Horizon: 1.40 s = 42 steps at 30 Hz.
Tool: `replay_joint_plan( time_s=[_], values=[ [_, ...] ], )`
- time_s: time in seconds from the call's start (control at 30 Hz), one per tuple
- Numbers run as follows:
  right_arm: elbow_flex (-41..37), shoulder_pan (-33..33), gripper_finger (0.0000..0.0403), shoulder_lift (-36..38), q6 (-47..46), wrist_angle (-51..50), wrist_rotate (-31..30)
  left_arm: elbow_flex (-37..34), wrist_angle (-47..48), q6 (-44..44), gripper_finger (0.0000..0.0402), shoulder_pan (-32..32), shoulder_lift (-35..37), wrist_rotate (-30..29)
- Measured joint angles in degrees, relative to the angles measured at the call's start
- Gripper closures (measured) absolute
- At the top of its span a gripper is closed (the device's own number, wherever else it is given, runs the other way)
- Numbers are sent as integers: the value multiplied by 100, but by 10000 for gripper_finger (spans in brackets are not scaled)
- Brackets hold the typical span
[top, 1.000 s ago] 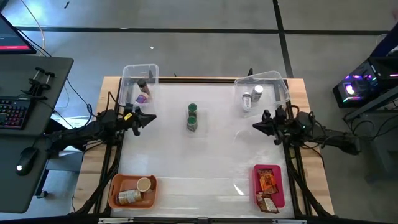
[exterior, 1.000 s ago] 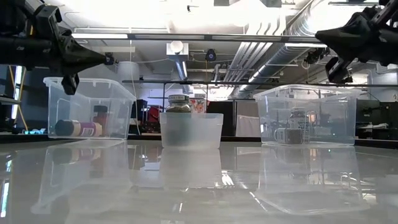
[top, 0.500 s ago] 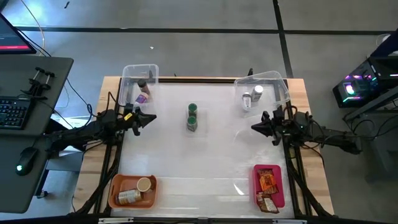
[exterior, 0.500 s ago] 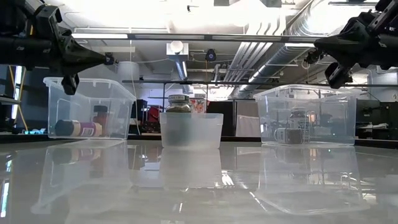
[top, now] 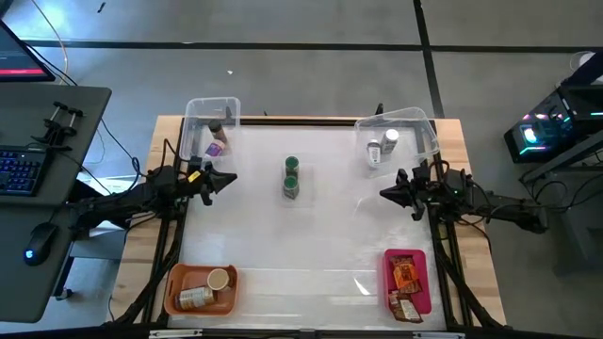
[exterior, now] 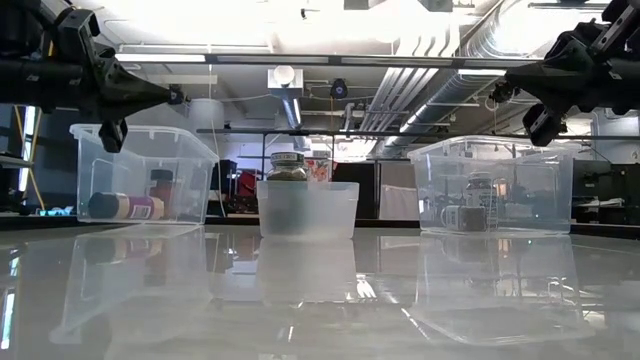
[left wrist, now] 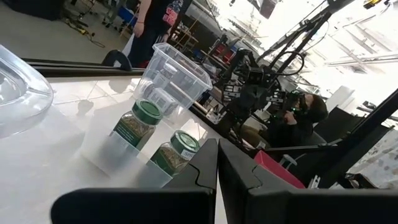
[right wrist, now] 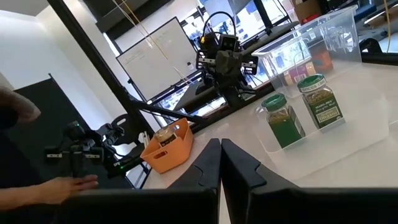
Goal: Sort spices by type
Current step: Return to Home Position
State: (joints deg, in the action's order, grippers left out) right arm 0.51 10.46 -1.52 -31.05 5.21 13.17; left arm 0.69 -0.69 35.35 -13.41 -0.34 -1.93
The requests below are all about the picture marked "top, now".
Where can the white-cap seasoning jar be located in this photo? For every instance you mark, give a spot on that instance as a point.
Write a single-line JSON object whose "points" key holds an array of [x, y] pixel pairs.
{"points": [[373, 151], [389, 140]]}

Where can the orange plastic tray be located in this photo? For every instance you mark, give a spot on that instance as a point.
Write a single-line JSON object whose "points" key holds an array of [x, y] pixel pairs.
{"points": [[181, 278]]}

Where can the white printed paper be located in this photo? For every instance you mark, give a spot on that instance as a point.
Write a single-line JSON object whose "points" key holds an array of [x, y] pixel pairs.
{"points": [[108, 181]]}

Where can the black desk clamp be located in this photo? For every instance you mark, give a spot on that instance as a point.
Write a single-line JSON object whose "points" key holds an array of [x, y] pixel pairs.
{"points": [[59, 123]]}

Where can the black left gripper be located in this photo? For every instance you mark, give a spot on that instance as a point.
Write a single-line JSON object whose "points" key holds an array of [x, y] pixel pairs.
{"points": [[203, 184]]}

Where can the RGB-lit computer tower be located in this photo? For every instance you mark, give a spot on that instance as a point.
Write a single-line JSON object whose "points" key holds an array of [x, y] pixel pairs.
{"points": [[551, 122]]}

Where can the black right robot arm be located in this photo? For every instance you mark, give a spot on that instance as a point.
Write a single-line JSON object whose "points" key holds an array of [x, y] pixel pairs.
{"points": [[513, 212]]}

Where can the dark grey desk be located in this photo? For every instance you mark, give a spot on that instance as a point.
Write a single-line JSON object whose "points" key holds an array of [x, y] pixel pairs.
{"points": [[56, 117]]}

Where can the green-lid oregano jar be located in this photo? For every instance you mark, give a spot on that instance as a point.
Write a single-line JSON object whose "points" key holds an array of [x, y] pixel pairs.
{"points": [[291, 165]]}

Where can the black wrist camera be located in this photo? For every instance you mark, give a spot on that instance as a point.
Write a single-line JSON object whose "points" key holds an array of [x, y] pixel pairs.
{"points": [[168, 176], [455, 181]]}

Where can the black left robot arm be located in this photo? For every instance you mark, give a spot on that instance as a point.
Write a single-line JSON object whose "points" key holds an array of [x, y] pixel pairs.
{"points": [[118, 202]]}

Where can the black-lid brown spice jar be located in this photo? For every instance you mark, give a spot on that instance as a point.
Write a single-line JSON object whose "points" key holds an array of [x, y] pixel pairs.
{"points": [[218, 131]]}

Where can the orange spice packet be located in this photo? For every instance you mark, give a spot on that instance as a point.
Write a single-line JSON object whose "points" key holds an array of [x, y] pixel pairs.
{"points": [[405, 308], [405, 274]]}

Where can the computer monitor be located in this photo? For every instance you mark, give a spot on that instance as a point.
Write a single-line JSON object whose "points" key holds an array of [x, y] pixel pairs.
{"points": [[19, 56]]}

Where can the gold-lid seasoning jar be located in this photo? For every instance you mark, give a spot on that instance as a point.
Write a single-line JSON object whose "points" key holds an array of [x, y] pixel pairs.
{"points": [[219, 279], [194, 298]]}

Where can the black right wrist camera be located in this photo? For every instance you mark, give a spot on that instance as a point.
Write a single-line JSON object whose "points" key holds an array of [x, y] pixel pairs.
{"points": [[455, 181]]}

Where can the white round object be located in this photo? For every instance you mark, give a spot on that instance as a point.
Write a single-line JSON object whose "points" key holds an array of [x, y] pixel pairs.
{"points": [[584, 59]]}

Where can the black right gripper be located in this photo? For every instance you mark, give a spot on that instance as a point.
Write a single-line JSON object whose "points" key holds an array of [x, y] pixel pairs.
{"points": [[424, 190]]}

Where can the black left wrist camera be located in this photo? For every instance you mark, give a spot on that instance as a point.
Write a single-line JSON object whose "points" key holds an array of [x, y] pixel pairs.
{"points": [[168, 176]]}

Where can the black aluminium table frame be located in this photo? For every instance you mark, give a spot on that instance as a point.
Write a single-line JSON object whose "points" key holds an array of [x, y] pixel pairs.
{"points": [[306, 122]]}

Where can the backlit black keyboard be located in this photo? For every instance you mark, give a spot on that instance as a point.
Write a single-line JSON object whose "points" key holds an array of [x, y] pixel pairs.
{"points": [[19, 169]]}

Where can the pink plastic tray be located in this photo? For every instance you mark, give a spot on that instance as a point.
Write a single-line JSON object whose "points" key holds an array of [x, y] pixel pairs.
{"points": [[424, 273]]}

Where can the green-lid spice jar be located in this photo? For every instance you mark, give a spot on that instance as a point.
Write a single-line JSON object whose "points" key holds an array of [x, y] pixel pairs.
{"points": [[290, 186]]}

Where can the grey side stand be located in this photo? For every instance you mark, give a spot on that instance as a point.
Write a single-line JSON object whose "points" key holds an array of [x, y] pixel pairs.
{"points": [[579, 212]]}

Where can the clear plastic bin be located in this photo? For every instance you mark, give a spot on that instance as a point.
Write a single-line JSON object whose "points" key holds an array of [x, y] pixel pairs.
{"points": [[414, 122], [198, 113]]}

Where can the black computer mouse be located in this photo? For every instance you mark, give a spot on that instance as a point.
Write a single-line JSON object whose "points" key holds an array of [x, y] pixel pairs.
{"points": [[40, 242]]}

